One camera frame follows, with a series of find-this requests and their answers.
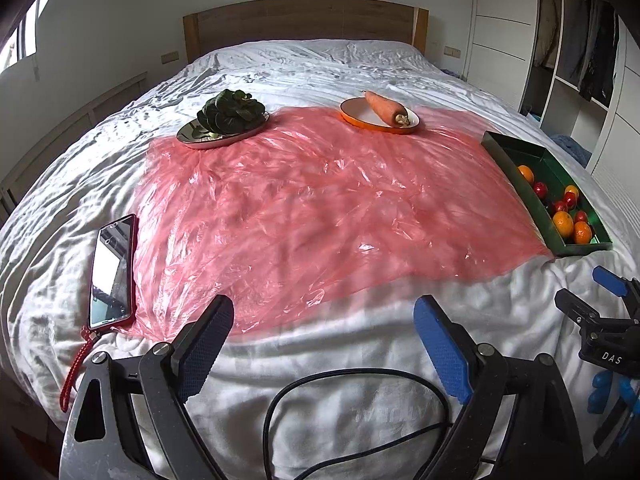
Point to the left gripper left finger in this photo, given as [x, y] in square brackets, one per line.
[198, 344]

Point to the silver plate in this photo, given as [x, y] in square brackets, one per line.
[194, 135]

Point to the green tray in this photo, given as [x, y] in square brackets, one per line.
[509, 153]

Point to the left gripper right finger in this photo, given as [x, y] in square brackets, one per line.
[449, 347]

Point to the blue towel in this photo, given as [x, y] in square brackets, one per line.
[573, 148]

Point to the small orange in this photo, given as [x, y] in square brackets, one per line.
[572, 189]

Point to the red cased smartphone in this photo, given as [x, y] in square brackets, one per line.
[112, 284]

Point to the wooden headboard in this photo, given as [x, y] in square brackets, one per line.
[256, 20]

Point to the dark leafy green vegetable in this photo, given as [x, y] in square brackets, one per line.
[232, 112]

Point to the large orange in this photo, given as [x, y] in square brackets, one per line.
[582, 233]
[563, 223]

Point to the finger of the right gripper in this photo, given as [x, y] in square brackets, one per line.
[626, 290]
[582, 314]

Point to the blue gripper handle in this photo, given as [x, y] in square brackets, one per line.
[616, 399]

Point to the carrot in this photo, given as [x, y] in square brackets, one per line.
[391, 112]

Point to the white wardrobe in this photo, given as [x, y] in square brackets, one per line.
[573, 66]

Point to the pink plastic sheet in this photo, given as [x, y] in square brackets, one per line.
[312, 210]

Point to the window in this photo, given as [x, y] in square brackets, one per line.
[23, 41]

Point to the orange rimmed white dish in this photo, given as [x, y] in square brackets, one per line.
[357, 112]

